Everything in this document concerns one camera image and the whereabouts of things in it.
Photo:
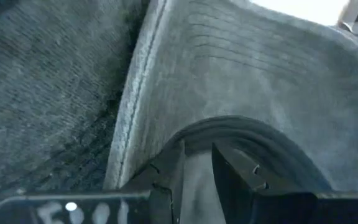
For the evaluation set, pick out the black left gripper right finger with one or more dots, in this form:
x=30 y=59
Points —
x=235 y=180

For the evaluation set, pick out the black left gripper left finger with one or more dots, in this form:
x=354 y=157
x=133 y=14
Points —
x=166 y=186

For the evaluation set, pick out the washed blue-grey baseball cap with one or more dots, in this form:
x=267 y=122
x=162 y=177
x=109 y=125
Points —
x=244 y=77

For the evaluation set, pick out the dark grey fabric hat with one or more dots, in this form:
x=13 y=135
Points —
x=42 y=93

